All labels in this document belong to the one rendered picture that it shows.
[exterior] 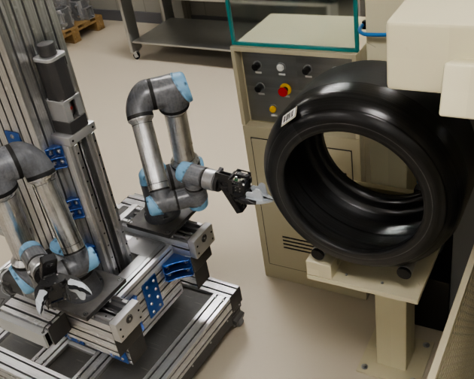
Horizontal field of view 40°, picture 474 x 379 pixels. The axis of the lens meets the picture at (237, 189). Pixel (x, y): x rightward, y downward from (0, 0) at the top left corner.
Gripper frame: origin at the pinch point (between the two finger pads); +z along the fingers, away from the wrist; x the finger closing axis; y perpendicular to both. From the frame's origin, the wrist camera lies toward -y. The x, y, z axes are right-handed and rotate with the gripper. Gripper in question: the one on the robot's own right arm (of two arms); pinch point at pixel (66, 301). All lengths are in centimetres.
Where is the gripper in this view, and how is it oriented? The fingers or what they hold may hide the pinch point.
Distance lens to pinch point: 190.1
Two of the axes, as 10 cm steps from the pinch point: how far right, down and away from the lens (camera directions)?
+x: -8.4, 2.9, -4.6
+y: 0.3, 8.7, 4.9
